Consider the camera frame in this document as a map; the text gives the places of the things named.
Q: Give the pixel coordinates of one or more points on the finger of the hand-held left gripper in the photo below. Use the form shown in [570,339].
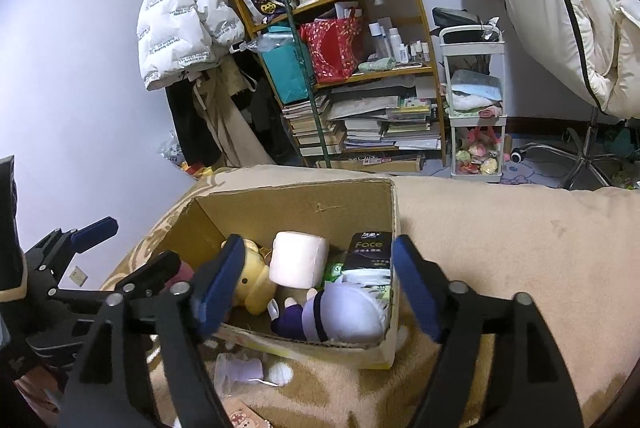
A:
[150,270]
[95,228]

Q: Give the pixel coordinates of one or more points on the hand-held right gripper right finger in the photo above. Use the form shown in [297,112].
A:
[415,288]

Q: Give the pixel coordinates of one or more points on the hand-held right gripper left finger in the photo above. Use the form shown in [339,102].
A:
[220,288]

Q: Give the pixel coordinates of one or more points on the pink plush toy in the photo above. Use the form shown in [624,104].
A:
[184,272]

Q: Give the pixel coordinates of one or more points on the yellow plush toy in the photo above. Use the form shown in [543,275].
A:
[255,283]

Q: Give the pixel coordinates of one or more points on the black tissue packet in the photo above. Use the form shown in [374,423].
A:
[370,250]

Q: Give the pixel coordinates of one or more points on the purple white plush doll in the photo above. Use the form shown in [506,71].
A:
[345,313]

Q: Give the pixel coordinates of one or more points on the white toilet paper roll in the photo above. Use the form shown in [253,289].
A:
[297,260]

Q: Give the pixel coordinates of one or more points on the green tissue packet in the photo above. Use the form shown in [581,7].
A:
[334,272]

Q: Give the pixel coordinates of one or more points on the printed cardboard box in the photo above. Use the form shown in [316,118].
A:
[300,208]

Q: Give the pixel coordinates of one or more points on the small clear plastic bag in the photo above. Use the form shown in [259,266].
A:
[240,370]

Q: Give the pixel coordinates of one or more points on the beige printed blanket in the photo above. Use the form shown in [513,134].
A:
[500,233]

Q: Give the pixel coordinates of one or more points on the cartoon card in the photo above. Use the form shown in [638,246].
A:
[245,415]

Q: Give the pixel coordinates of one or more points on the black coat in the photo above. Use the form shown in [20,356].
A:
[192,128]

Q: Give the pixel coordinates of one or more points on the pile of small plush toys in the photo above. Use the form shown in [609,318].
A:
[475,158]

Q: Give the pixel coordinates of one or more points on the beige coat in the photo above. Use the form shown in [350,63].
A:
[225,128]

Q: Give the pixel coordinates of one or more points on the stack of books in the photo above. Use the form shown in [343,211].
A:
[370,128]

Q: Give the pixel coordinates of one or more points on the folded cloths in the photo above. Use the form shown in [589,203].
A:
[472,91]

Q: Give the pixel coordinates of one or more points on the white puffer jacket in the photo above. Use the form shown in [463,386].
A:
[175,18]

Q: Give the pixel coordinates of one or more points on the teal bag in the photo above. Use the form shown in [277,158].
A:
[287,73]

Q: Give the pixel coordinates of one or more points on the green cloth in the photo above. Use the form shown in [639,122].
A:
[377,65]

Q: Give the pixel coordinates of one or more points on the green pole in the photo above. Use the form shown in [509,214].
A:
[305,73]

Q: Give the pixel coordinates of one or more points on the row of cosmetic bottles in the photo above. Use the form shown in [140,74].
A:
[397,43]

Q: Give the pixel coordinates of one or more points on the white rolling cart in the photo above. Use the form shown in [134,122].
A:
[470,47]

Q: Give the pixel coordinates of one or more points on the red gift bag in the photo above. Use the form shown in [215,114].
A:
[330,48]

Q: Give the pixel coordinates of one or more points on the white wall socket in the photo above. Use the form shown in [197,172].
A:
[78,276]

